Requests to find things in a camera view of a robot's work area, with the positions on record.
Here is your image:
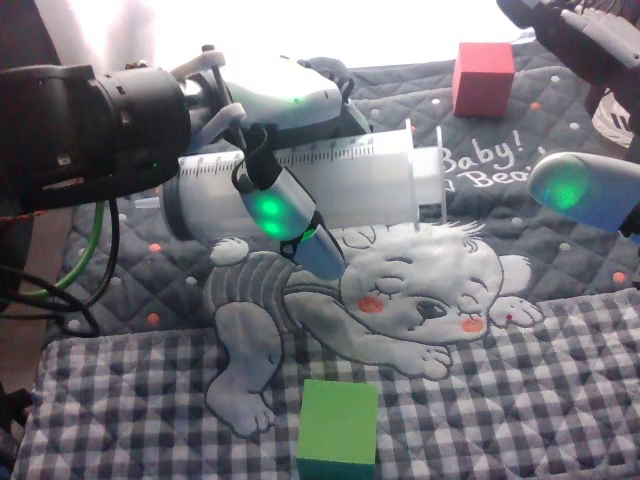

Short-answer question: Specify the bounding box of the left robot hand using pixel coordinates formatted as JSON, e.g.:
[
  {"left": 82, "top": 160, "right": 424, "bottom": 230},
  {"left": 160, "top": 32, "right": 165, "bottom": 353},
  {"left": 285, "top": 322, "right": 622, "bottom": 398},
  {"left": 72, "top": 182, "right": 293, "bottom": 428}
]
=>
[{"left": 222, "top": 54, "right": 375, "bottom": 281}]

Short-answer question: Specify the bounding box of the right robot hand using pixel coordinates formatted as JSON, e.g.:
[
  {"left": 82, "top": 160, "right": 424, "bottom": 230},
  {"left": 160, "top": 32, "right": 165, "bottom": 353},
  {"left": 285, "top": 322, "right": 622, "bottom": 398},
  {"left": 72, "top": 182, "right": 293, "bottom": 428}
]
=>
[{"left": 494, "top": 0, "right": 640, "bottom": 236}]

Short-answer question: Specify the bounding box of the large translucent plastic syringe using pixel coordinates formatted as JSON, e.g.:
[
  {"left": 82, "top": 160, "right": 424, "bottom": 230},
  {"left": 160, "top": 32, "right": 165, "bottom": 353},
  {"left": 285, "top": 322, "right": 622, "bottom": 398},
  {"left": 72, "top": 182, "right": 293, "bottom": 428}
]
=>
[{"left": 134, "top": 118, "right": 450, "bottom": 244}]

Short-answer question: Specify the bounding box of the white shoe with black stripes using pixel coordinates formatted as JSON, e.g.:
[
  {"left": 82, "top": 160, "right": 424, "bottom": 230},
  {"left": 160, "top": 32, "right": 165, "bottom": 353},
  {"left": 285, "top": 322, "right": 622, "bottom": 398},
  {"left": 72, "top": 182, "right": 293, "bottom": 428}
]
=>
[{"left": 591, "top": 88, "right": 637, "bottom": 149}]

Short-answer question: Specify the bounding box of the red block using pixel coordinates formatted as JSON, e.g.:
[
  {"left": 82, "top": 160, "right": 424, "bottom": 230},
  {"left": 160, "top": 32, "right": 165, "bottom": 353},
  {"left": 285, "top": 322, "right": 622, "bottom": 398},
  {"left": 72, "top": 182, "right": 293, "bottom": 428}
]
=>
[{"left": 452, "top": 41, "right": 517, "bottom": 119}]

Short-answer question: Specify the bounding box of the grey quilt with bear print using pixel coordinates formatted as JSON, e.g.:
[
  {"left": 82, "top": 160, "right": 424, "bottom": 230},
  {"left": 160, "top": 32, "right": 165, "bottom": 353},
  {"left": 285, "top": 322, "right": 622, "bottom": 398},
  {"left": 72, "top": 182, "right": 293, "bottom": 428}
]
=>
[{"left": 12, "top": 37, "right": 640, "bottom": 480}]

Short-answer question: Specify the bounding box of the dark brown panel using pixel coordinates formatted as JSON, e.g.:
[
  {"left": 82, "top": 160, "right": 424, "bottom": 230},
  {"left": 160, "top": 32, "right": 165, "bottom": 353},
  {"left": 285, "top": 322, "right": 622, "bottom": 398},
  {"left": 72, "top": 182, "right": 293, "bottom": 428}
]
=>
[{"left": 0, "top": 0, "right": 62, "bottom": 71}]

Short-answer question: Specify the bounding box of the green block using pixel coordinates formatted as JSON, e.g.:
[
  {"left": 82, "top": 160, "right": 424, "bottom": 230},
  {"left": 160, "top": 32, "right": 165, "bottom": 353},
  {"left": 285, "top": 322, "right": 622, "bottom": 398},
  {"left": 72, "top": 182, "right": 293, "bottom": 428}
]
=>
[{"left": 295, "top": 378, "right": 380, "bottom": 480}]

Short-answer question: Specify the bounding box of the black cable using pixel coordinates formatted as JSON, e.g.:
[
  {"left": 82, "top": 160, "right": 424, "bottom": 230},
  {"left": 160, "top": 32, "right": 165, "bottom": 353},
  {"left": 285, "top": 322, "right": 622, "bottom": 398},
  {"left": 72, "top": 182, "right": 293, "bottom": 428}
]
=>
[
  {"left": 0, "top": 264, "right": 101, "bottom": 337},
  {"left": 74, "top": 198, "right": 121, "bottom": 309}
]

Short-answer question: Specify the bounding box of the green cable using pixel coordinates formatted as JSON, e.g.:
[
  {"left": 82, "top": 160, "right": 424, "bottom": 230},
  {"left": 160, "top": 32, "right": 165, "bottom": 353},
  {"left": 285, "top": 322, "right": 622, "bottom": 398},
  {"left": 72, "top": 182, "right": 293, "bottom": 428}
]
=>
[{"left": 0, "top": 199, "right": 107, "bottom": 301}]

